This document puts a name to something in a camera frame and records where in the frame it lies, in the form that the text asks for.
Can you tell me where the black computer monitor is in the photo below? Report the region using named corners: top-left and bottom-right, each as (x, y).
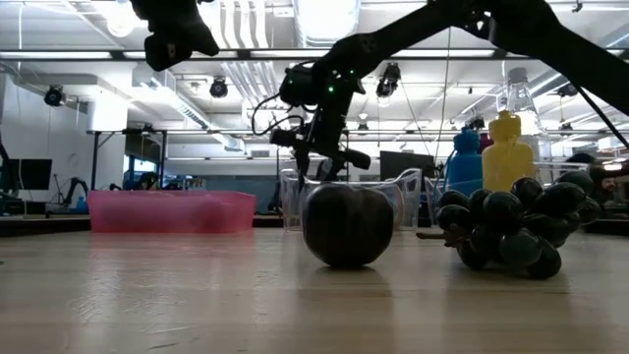
top-left (6, 157), bottom-right (54, 192)
top-left (378, 149), bottom-right (437, 181)

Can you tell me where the dark toy grape bunch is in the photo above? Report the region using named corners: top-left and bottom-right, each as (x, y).
top-left (416, 169), bottom-right (601, 282)

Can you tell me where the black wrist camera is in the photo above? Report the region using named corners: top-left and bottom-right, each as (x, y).
top-left (143, 29), bottom-right (187, 73)
top-left (338, 147), bottom-right (372, 171)

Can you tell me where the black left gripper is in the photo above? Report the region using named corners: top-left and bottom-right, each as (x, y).
top-left (131, 0), bottom-right (221, 57)

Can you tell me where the clear plastic bottle white cap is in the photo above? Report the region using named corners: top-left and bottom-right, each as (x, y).
top-left (504, 67), bottom-right (554, 163)

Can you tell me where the yellow squeeze bottle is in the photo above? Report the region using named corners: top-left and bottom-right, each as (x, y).
top-left (481, 109), bottom-right (537, 194)

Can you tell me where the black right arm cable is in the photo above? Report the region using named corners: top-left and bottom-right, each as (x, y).
top-left (251, 91), bottom-right (307, 137)

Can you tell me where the blue squeeze bottle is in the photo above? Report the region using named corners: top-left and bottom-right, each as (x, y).
top-left (443, 126), bottom-right (486, 199)

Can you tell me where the dark purple toy plum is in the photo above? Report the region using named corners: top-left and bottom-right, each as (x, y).
top-left (302, 183), bottom-right (395, 270)

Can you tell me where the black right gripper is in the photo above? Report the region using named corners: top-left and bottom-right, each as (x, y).
top-left (268, 95), bottom-right (351, 194)

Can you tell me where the person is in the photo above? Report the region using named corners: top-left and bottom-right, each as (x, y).
top-left (132, 171), bottom-right (161, 192)
top-left (587, 164), bottom-right (629, 210)

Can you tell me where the black overhead camera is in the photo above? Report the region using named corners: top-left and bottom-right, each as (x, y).
top-left (375, 62), bottom-right (402, 98)

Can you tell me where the pink plastic bin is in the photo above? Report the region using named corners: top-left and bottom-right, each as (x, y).
top-left (86, 190), bottom-right (258, 234)

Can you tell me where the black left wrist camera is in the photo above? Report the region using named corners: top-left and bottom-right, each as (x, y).
top-left (143, 29), bottom-right (187, 73)

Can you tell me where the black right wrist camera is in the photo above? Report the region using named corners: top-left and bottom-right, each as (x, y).
top-left (338, 147), bottom-right (372, 171)

